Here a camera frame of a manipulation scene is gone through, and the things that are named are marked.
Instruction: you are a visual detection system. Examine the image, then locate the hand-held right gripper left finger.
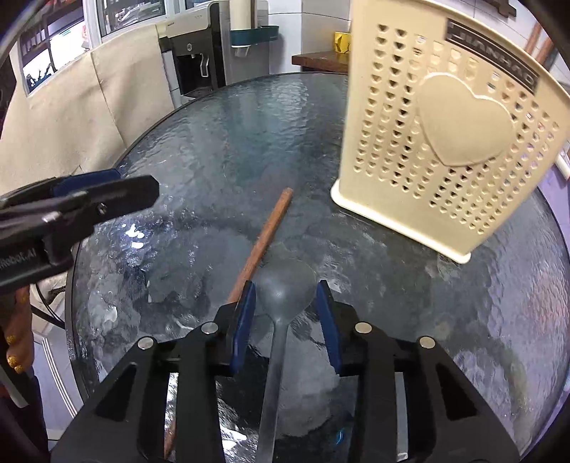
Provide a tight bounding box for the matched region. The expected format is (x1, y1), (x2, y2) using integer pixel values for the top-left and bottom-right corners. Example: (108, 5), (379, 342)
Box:
(49, 280), (259, 463)

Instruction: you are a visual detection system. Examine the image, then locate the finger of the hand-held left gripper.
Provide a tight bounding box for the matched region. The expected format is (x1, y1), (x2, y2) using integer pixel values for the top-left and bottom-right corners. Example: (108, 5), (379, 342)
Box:
(56, 175), (160, 223)
(0, 168), (123, 211)

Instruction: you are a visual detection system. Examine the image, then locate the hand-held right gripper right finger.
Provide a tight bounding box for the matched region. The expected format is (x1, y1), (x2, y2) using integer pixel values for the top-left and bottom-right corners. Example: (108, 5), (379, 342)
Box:
(314, 280), (522, 463)

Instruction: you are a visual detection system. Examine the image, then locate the metal spoon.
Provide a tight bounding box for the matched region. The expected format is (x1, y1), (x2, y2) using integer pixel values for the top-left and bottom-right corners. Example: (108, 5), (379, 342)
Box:
(255, 259), (317, 463)

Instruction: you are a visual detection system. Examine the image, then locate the beige perforated utensil holder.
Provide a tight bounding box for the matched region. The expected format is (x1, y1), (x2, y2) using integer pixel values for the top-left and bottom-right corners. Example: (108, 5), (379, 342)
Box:
(330, 0), (570, 264)

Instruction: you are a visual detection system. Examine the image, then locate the beige cloth cover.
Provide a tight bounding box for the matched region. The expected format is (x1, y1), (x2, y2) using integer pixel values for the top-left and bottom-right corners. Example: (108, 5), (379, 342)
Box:
(0, 24), (175, 193)

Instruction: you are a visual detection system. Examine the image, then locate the person's foot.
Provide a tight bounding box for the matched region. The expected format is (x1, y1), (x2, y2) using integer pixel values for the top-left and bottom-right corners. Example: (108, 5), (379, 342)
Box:
(0, 285), (37, 379)

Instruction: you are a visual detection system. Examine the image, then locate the window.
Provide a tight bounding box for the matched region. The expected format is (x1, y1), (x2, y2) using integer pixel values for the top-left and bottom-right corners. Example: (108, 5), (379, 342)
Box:
(18, 0), (91, 95)

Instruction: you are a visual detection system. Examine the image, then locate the water dispenser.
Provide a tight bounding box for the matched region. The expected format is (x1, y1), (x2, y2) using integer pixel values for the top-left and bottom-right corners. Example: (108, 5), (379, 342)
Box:
(158, 0), (269, 97)

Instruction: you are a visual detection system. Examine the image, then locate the white paper cup dispenser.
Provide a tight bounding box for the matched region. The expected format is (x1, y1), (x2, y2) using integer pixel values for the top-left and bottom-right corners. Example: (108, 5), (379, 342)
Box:
(233, 0), (258, 33)

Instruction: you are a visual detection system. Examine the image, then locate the wooden side table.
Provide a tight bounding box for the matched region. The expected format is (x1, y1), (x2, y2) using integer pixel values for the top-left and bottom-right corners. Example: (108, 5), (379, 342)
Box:
(291, 50), (351, 74)

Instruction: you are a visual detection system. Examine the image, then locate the purple floral cloth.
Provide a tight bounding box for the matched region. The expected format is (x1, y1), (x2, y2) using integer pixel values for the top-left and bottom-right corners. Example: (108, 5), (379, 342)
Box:
(540, 167), (570, 203)

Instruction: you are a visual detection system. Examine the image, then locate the black cable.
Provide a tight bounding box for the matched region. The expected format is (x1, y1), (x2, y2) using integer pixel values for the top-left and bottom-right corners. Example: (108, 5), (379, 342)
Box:
(33, 282), (68, 332)

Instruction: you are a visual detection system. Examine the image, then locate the teal wall holder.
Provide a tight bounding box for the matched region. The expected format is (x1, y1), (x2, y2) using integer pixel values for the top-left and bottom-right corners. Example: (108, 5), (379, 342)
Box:
(229, 24), (281, 57)

